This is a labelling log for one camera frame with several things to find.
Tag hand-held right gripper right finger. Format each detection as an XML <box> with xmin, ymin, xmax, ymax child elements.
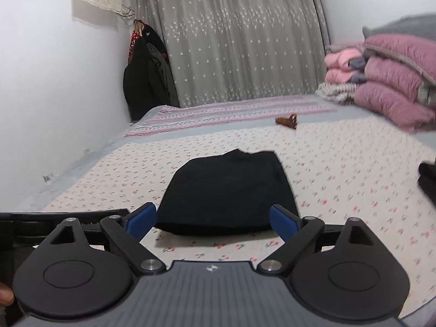
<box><xmin>257</xmin><ymin>204</ymin><xmax>375</xmax><ymax>275</ymax></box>

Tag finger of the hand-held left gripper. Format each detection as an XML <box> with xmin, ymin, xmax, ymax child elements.
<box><xmin>69</xmin><ymin>209</ymin><xmax>128</xmax><ymax>233</ymax></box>

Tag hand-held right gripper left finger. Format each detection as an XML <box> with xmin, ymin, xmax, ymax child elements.
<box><xmin>51</xmin><ymin>202</ymin><xmax>167</xmax><ymax>275</ymax></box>

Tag black pants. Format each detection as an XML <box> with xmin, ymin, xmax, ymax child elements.
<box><xmin>418</xmin><ymin>158</ymin><xmax>436</xmax><ymax>208</ymax></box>
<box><xmin>155</xmin><ymin>149</ymin><xmax>300</xmax><ymax>235</ymax></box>

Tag folded black pants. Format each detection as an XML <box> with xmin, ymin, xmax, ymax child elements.
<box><xmin>418</xmin><ymin>158</ymin><xmax>436</xmax><ymax>208</ymax></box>

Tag person's left hand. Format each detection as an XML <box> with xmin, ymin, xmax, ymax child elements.
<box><xmin>0</xmin><ymin>282</ymin><xmax>15</xmax><ymax>306</ymax></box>

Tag cherry print bed sheet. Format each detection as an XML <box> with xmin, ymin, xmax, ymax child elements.
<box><xmin>41</xmin><ymin>114</ymin><xmax>436</xmax><ymax>319</ymax></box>

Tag brown hair claw clip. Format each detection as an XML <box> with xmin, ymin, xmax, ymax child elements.
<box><xmin>275</xmin><ymin>114</ymin><xmax>298</xmax><ymax>130</ymax></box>

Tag pink striped bed sheet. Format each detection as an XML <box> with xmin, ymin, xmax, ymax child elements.
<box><xmin>124</xmin><ymin>95</ymin><xmax>338</xmax><ymax>137</ymax></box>

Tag black hanging coat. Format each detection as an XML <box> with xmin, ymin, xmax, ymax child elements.
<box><xmin>123</xmin><ymin>24</ymin><xmax>171</xmax><ymax>121</ymax></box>

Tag grey hanging coat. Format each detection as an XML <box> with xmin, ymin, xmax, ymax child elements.
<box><xmin>148</xmin><ymin>43</ymin><xmax>180</xmax><ymax>108</ymax></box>

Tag striped cloth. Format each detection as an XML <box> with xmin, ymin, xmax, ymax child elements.
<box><xmin>315</xmin><ymin>82</ymin><xmax>360</xmax><ymax>104</ymax></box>

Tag pink folded quilt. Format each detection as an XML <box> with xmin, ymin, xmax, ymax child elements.
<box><xmin>354</xmin><ymin>34</ymin><xmax>436</xmax><ymax>134</ymax></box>

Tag pink folded clothes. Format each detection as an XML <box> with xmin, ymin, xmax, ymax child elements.
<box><xmin>323</xmin><ymin>42</ymin><xmax>368</xmax><ymax>84</ymax></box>

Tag red hanging garment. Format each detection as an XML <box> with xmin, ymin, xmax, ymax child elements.
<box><xmin>128</xmin><ymin>20</ymin><xmax>145</xmax><ymax>65</ymax></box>

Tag grey star curtain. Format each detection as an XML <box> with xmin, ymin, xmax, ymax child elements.
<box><xmin>134</xmin><ymin>0</ymin><xmax>331</xmax><ymax>109</ymax></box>

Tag grey quilted blanket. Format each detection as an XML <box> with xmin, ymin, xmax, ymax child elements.
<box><xmin>362</xmin><ymin>15</ymin><xmax>436</xmax><ymax>40</ymax></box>

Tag dark wall cables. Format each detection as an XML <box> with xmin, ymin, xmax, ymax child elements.
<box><xmin>114</xmin><ymin>5</ymin><xmax>137</xmax><ymax>19</ymax></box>

